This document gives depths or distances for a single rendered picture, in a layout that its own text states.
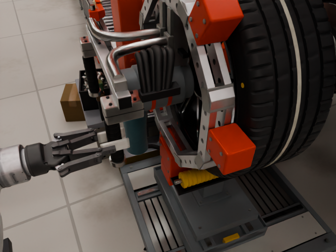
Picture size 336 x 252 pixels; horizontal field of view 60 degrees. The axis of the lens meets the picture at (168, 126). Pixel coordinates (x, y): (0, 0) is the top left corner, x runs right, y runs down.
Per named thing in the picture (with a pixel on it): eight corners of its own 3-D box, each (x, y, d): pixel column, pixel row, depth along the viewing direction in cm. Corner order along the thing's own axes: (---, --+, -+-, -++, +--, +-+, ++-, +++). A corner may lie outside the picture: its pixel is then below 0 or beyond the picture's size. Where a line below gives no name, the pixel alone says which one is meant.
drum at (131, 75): (194, 109, 91) (197, 69, 81) (128, 125, 85) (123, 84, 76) (177, 85, 100) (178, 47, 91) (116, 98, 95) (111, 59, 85)
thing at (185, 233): (264, 236, 133) (268, 225, 126) (192, 265, 123) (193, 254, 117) (213, 160, 168) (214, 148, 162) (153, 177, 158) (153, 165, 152)
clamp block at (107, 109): (144, 117, 69) (143, 99, 65) (106, 126, 66) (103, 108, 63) (138, 105, 72) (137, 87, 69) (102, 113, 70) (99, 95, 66)
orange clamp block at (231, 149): (231, 142, 75) (251, 167, 68) (204, 150, 72) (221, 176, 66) (236, 121, 70) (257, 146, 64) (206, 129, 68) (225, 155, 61)
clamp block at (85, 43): (112, 53, 93) (110, 38, 89) (83, 58, 90) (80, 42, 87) (109, 47, 96) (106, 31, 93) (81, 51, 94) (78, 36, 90)
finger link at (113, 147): (93, 149, 69) (96, 158, 67) (114, 144, 71) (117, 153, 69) (94, 154, 70) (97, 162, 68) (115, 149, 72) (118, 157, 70)
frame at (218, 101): (217, 198, 90) (250, 25, 54) (198, 205, 88) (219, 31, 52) (158, 100, 128) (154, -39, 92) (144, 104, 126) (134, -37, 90)
